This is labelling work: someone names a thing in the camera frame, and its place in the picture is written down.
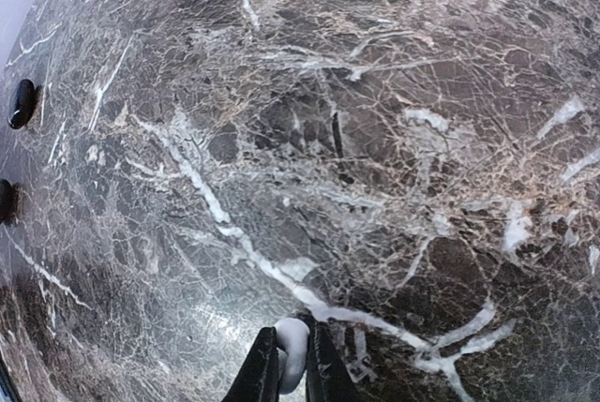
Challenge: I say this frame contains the white earbud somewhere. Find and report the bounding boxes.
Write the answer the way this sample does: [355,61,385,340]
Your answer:
[275,318,310,395]

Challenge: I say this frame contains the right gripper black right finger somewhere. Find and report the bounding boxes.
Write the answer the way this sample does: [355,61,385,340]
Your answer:
[306,321,360,402]

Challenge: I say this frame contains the black oval charging case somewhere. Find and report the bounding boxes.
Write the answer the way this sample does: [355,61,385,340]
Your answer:
[0,179,17,223]

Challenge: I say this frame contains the black round charging case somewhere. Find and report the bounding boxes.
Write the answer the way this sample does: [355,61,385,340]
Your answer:
[7,79,37,129]

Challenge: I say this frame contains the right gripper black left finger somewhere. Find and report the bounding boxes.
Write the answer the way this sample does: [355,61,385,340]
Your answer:
[222,327,279,402]

